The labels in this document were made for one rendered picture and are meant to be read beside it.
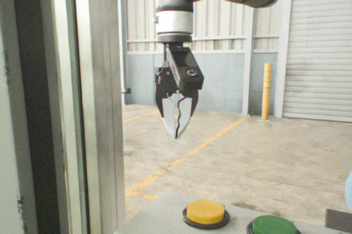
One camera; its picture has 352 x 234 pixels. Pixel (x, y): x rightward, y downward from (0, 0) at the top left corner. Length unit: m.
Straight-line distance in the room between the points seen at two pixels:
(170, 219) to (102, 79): 0.16
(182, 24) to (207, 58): 5.76
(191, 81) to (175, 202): 0.23
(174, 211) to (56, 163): 0.15
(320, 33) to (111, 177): 5.60
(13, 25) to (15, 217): 0.13
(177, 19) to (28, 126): 0.43
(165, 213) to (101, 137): 0.11
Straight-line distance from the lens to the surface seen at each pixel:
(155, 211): 0.34
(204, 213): 0.32
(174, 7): 0.60
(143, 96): 7.15
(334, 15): 5.86
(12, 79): 0.21
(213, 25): 6.37
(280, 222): 0.32
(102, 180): 0.33
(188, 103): 0.61
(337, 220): 0.71
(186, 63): 0.55
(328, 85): 5.83
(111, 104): 0.32
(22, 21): 0.22
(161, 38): 0.60
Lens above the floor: 1.06
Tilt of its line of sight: 12 degrees down
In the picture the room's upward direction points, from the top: straight up
